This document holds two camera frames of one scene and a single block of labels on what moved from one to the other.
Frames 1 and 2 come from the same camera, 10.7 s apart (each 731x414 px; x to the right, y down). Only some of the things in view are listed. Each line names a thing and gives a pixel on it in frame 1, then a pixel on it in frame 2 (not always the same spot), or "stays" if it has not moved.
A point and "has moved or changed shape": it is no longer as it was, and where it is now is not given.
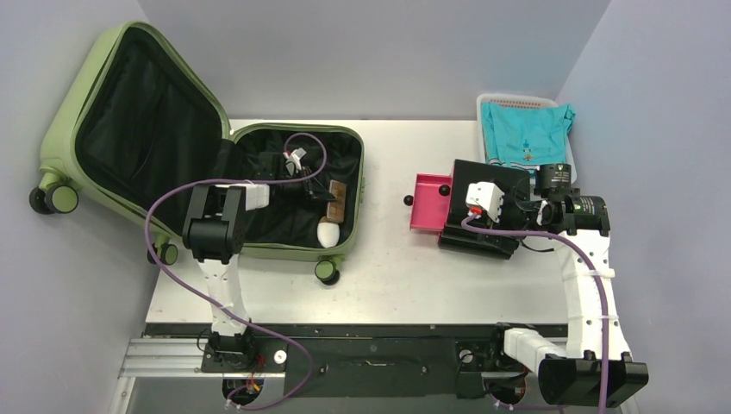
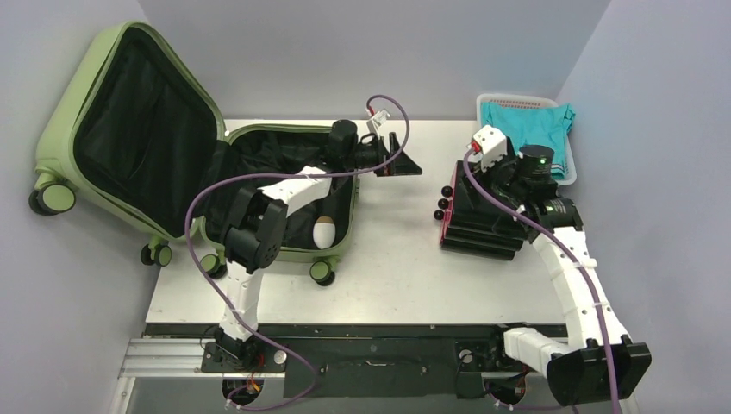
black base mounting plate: x=359 y=360 stays
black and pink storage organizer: x=439 y=204 has moved or changed shape
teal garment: x=525 y=137 stays
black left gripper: x=315 y=190 -> x=400 y=166
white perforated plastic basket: x=517 y=100 stays
